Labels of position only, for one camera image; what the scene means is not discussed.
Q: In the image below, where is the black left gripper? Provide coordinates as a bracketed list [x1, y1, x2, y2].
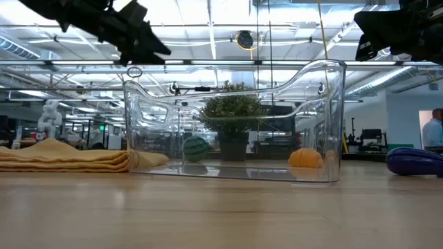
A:
[58, 0, 172, 66]

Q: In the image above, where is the orange toy pumpkin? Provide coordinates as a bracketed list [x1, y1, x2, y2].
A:
[287, 147, 325, 169]

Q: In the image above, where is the potted green plant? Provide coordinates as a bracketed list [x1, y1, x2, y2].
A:
[196, 80, 268, 162]

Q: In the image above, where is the folded yellow cloth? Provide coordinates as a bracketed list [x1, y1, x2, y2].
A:
[0, 138, 170, 174]

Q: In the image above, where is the green board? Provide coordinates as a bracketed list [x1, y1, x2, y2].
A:
[387, 143, 415, 151]

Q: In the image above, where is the person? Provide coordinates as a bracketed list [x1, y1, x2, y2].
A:
[421, 108, 443, 150]

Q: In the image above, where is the black ceiling cable reel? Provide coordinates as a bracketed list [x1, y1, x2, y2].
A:
[234, 30, 256, 50]

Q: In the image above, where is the green striped toy watermelon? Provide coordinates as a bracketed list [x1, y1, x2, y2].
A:
[182, 136, 210, 163]

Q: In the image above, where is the black metal table frame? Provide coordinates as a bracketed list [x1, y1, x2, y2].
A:
[341, 151, 443, 163]

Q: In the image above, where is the hanging metal ring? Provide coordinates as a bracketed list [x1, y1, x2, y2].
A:
[126, 66, 143, 79]

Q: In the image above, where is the yellow hanging cable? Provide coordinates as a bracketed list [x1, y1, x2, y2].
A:
[316, 0, 350, 154]

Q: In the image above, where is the clear plastic tupperware container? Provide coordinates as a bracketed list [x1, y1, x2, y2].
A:
[123, 59, 347, 183]

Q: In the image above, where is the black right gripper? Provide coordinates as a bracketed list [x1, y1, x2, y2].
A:
[353, 0, 443, 65]

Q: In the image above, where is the purple toy eggplant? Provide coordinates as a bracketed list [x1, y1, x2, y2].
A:
[385, 147, 443, 178]

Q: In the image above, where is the black equipment stand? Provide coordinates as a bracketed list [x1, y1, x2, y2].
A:
[345, 117, 389, 154]

